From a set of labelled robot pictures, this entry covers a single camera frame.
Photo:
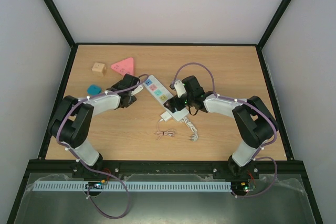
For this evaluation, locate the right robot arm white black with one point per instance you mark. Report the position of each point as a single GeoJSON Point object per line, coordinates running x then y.
{"type": "Point", "coordinates": [255, 123]}

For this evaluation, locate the white power strip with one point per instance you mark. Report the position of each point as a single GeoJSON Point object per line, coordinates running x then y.
{"type": "Point", "coordinates": [162, 94]}

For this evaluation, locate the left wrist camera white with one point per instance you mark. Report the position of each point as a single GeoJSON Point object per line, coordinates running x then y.
{"type": "Point", "coordinates": [137, 90]}

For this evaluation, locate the beige cube socket adapter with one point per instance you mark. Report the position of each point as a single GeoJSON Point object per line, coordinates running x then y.
{"type": "Point", "coordinates": [99, 69]}

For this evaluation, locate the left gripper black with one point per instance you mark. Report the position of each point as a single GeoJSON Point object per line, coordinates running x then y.
{"type": "Point", "coordinates": [133, 101]}

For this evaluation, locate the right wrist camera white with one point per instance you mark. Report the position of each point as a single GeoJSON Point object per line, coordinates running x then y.
{"type": "Point", "coordinates": [179, 87]}

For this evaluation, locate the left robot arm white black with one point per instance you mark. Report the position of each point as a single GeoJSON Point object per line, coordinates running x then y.
{"type": "Point", "coordinates": [71, 122]}

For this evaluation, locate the white USB charger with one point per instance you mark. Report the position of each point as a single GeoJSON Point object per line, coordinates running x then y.
{"type": "Point", "coordinates": [166, 116]}

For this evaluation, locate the light blue slotted cable duct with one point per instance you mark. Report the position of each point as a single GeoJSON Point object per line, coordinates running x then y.
{"type": "Point", "coordinates": [133, 186]}

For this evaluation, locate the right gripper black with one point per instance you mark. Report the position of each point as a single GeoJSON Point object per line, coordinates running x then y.
{"type": "Point", "coordinates": [174, 102]}

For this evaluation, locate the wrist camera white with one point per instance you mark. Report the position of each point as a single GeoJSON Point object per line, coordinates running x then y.
{"type": "Point", "coordinates": [179, 87]}
{"type": "Point", "coordinates": [137, 90]}

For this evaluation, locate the pink triangular socket adapter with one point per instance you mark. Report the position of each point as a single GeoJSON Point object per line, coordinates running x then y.
{"type": "Point", "coordinates": [126, 66]}

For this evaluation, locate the black frame rail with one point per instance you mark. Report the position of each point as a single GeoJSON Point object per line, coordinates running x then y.
{"type": "Point", "coordinates": [219, 169]}

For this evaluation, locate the blue socket adapter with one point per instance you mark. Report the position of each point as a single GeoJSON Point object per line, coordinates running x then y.
{"type": "Point", "coordinates": [93, 89]}

